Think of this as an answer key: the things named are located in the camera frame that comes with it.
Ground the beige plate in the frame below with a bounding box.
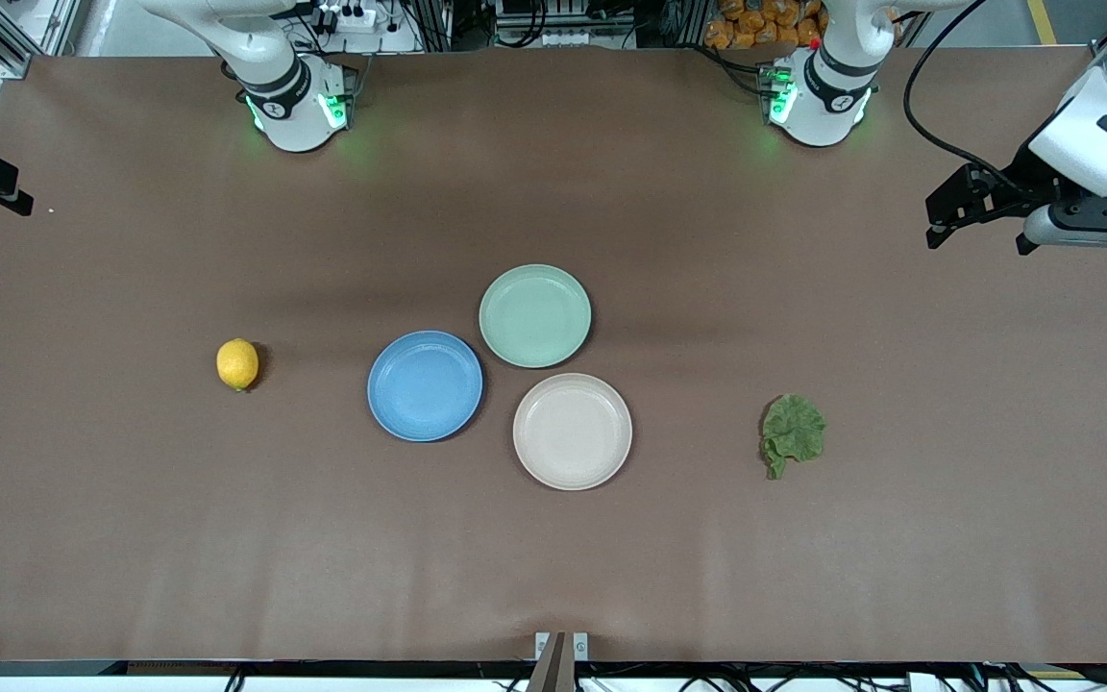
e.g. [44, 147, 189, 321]
[512, 372, 633, 492]

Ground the yellow lemon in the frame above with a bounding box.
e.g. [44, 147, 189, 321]
[216, 337, 260, 392]

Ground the bag of oranges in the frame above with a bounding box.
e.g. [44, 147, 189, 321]
[704, 0, 828, 51]

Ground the brown wooden post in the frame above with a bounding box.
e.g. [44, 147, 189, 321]
[527, 631, 578, 692]

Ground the black table edge rail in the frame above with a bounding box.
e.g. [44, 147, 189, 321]
[0, 659, 1107, 680]

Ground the green lettuce leaf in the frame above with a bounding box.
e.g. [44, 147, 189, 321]
[760, 393, 827, 481]

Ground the blue plate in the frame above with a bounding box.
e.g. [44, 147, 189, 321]
[367, 330, 484, 443]

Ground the white power strip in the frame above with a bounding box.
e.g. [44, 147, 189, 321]
[308, 0, 383, 32]

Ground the green plate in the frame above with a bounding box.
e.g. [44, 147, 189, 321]
[478, 263, 593, 369]

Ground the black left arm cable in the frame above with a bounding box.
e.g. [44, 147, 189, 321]
[902, 0, 1030, 193]

